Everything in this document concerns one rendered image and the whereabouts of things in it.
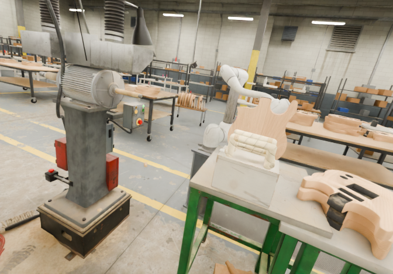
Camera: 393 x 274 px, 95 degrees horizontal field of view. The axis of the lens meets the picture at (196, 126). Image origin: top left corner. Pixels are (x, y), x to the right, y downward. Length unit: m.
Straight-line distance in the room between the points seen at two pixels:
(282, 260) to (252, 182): 0.40
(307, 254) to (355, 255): 0.17
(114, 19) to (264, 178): 1.09
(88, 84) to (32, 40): 0.50
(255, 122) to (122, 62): 0.82
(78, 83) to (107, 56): 0.35
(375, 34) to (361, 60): 1.21
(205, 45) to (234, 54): 1.98
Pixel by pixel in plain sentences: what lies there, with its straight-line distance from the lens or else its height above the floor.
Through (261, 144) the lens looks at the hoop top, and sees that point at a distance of 0.80.
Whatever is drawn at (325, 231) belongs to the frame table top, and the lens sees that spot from 0.97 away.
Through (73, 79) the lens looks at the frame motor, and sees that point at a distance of 1.43.
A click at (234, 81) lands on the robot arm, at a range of 1.65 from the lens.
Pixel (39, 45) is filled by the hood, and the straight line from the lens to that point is 1.64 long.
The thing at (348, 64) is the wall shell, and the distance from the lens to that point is 12.56.
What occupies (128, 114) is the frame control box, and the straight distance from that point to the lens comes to 1.55.
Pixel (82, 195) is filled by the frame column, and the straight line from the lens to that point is 1.77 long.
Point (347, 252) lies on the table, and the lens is 0.99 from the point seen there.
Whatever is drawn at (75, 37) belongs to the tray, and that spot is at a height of 1.54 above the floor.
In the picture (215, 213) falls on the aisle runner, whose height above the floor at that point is 0.00.
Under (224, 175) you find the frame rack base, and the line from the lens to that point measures 0.87.
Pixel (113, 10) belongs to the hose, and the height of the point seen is 1.69.
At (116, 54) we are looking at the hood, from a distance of 1.11.
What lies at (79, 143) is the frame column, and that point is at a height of 0.84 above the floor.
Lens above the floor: 1.45
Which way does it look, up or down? 17 degrees down
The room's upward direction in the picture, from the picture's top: 9 degrees clockwise
